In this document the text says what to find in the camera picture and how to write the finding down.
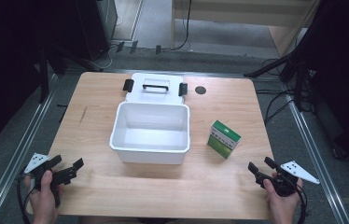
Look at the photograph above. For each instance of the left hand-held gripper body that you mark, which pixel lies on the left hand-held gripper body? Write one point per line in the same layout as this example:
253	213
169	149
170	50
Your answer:
37	161

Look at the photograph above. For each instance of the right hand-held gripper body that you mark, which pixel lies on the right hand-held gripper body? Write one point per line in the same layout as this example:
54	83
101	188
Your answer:
300	172

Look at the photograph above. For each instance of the person's right hand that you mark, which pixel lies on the person's right hand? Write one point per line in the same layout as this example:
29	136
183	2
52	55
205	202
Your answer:
281	208

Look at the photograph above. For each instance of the person's left hand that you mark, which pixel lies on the person's left hand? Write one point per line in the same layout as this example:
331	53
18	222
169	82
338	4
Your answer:
43	202

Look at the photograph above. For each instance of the green and white carton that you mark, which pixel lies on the green and white carton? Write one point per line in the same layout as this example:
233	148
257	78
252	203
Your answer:
224	141

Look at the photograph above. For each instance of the white plastic storage box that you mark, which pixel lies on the white plastic storage box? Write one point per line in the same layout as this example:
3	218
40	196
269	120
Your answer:
150	137

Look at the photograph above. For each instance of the black metal stand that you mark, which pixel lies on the black metal stand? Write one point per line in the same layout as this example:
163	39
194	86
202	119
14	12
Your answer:
300	81
43	77

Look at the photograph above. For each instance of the dark round table grommet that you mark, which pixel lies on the dark round table grommet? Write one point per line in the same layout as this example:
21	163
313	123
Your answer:
200	90

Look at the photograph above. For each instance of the dark curtain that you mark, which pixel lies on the dark curtain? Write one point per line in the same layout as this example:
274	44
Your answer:
343	62
7	62

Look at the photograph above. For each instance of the black cabinet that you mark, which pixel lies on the black cabinet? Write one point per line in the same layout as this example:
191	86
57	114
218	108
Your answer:
94	28

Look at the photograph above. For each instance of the light wooden desk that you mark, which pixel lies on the light wooden desk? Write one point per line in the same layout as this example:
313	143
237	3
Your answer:
241	18

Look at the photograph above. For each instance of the aluminium floor rail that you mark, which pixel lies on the aluminium floor rail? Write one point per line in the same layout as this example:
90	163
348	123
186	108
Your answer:
17	155
315	161

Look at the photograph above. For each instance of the small black floor bracket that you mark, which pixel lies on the small black floor bracket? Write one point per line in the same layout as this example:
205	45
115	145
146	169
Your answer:
120	46
133	46
158	49

